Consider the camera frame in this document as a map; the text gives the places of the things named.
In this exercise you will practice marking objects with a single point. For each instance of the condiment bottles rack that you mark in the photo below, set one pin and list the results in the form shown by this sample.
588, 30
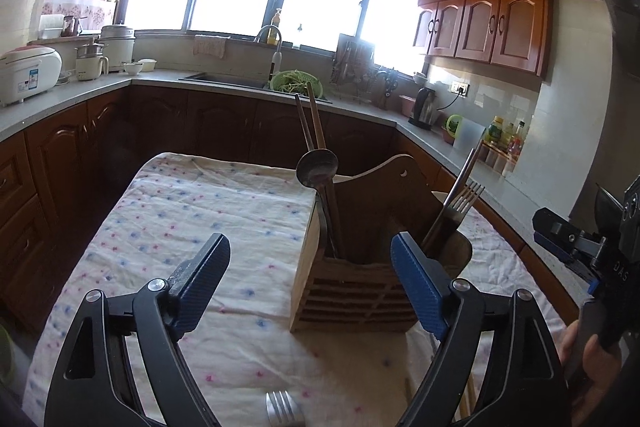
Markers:
502, 144

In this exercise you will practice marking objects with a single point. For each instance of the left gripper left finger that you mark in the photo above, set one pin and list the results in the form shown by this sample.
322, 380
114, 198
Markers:
93, 383

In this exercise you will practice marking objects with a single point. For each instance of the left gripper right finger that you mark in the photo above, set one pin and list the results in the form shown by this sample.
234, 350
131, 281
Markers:
523, 383

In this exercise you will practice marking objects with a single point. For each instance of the silver fork in holder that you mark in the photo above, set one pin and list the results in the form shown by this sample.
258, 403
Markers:
453, 213

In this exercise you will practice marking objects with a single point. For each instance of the white dotted tablecloth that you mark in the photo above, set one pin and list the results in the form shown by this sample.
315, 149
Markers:
242, 348

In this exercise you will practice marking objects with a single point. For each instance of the metal ladle spoon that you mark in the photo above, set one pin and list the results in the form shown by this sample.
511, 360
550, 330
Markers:
315, 170

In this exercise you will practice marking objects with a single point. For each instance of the knife rack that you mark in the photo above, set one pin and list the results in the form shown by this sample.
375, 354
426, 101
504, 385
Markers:
353, 61

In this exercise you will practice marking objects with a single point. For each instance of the silver fork on table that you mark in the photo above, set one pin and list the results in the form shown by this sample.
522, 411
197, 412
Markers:
282, 410

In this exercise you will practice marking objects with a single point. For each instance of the wooden chopsticks in holder left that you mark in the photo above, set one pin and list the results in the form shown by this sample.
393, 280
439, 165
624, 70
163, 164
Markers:
315, 139

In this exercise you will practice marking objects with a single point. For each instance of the small white blender pot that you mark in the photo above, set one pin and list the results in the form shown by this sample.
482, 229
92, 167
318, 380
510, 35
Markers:
91, 62

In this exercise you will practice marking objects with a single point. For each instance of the metal chopstick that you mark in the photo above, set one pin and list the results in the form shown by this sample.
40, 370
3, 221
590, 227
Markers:
452, 196

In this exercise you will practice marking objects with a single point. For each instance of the green vegetable colander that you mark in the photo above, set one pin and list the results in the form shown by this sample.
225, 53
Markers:
296, 81

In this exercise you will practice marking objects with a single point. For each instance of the white steel cooker pot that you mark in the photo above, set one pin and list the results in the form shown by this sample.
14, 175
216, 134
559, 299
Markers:
118, 45

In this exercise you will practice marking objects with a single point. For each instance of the black electric kettle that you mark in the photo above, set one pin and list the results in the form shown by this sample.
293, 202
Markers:
422, 115

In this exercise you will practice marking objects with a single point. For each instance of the kitchen faucet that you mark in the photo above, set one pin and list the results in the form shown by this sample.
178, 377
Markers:
273, 37

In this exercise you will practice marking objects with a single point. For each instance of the wooden utensil holder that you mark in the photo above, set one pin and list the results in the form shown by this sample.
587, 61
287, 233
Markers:
357, 289

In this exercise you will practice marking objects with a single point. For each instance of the white rice cooker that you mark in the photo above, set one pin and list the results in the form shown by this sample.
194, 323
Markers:
27, 71

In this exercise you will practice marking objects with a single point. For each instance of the right hand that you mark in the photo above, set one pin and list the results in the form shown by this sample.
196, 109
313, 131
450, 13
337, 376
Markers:
602, 367

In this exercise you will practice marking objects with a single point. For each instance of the white pitcher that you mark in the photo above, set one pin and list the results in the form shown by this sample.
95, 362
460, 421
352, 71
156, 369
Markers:
468, 134

